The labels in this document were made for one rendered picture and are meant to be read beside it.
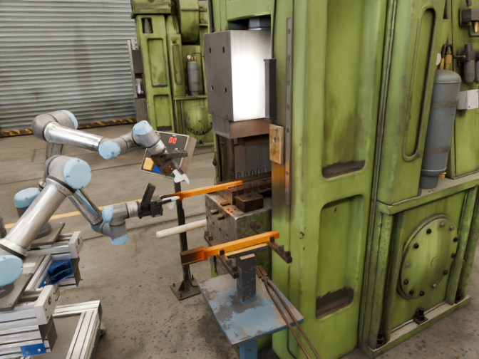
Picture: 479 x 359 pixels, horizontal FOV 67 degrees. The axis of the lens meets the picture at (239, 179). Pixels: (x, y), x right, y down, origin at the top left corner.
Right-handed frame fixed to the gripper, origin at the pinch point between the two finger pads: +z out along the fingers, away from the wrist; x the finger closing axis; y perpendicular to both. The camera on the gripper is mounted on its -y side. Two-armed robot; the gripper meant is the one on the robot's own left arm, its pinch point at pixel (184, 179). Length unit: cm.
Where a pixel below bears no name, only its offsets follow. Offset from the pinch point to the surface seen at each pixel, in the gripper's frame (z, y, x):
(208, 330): 100, 44, -11
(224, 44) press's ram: -43, -50, 7
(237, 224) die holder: 26.0, -4.8, 22.1
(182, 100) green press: 98, -135, -454
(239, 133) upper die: -4.5, -34.2, 7.6
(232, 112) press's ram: -17.3, -35.3, 11.8
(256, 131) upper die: 0.5, -42.8, 7.6
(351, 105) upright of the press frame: 3, -76, 42
